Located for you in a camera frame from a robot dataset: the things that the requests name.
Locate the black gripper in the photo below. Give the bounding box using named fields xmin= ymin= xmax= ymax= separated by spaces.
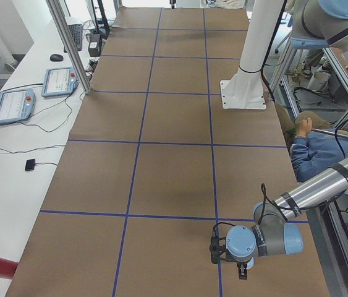
xmin=236 ymin=261 xmax=254 ymax=279

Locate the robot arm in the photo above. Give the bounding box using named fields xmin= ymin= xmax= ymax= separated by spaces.
xmin=226 ymin=154 xmax=348 ymax=280
xmin=291 ymin=0 xmax=348 ymax=65

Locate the person's hand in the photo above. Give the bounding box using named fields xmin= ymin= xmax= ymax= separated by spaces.
xmin=295 ymin=118 xmax=312 ymax=138

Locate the person in blue sweatshirt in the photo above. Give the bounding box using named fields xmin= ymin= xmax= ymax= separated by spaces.
xmin=275 ymin=104 xmax=348 ymax=183

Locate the small black square puck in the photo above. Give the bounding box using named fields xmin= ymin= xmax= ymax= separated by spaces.
xmin=25 ymin=158 xmax=36 ymax=172

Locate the far teach pendant tablet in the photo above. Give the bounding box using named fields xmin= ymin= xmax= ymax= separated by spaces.
xmin=41 ymin=67 xmax=79 ymax=98

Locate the teach pendant tablet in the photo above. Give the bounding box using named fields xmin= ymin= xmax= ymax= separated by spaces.
xmin=0 ymin=88 xmax=36 ymax=126
xmin=41 ymin=67 xmax=79 ymax=98

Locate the black power adapter box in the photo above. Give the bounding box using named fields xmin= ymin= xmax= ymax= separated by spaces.
xmin=88 ymin=34 xmax=102 ymax=57

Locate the black monitor stand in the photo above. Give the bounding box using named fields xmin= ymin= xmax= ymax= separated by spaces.
xmin=91 ymin=0 xmax=110 ymax=40

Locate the black computer mouse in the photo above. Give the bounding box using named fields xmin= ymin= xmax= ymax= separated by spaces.
xmin=49 ymin=54 xmax=64 ymax=62

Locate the near teach pendant tablet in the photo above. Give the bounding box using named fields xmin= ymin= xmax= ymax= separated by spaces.
xmin=0 ymin=88 xmax=36 ymax=126

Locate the black keyboard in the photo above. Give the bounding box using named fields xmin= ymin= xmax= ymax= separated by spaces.
xmin=68 ymin=24 xmax=83 ymax=51

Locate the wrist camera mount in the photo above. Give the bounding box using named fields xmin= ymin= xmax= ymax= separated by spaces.
xmin=209 ymin=236 xmax=226 ymax=265

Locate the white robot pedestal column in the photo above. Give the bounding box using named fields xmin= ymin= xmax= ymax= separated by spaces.
xmin=220 ymin=0 xmax=286 ymax=110

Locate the aluminium frame post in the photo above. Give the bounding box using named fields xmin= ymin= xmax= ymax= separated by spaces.
xmin=46 ymin=0 xmax=91 ymax=95

